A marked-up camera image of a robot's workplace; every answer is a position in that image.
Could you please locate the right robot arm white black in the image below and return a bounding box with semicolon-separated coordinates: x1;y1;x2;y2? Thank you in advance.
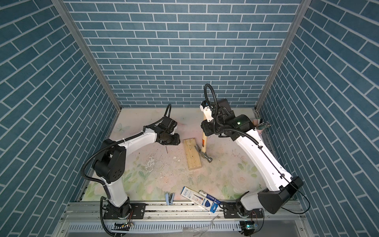
200;84;304;216

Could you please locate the blue clip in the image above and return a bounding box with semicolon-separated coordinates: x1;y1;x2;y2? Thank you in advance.
165;193;175;205

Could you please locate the wooden block with nails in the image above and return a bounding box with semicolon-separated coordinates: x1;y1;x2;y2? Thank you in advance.
184;138;202;170

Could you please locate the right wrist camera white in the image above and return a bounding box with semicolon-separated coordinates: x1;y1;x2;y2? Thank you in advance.
200;101;213;122

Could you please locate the blue white tube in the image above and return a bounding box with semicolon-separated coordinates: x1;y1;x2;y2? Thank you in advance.
199;190;221;205

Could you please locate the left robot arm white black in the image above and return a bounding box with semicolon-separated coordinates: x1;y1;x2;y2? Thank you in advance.
81;104;180;208

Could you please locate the aluminium left corner post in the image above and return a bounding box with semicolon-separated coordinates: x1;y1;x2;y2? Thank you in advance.
51;0;122;112

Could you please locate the aluminium right corner post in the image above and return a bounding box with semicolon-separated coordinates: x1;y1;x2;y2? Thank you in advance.
255;0;311;111

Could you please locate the aluminium corner post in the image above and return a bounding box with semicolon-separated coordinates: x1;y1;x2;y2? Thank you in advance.
51;0;122;112
255;0;311;111

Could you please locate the steel claw hammer wooden handle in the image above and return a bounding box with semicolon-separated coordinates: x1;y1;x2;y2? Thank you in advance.
195;124;213;163

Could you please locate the pink pen holder bucket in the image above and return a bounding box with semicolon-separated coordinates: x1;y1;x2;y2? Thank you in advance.
252;119;263;134

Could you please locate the blue white toothpaste box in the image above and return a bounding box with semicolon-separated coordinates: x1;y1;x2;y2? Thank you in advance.
181;186;219;213

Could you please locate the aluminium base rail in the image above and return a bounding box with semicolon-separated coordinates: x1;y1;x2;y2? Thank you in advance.
53;201;313;237

